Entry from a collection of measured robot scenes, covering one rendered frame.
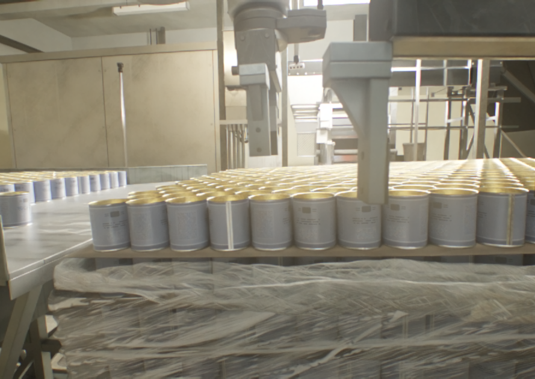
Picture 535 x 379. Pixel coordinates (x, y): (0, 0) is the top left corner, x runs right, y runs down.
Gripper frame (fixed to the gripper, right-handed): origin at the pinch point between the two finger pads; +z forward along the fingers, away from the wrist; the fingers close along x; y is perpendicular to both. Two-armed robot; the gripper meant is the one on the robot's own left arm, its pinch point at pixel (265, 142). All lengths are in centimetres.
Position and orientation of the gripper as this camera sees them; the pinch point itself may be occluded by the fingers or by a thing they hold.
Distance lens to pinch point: 44.3
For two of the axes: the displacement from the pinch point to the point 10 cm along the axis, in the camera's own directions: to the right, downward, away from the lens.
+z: 0.5, 9.9, 1.2
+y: -9.9, 0.3, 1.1
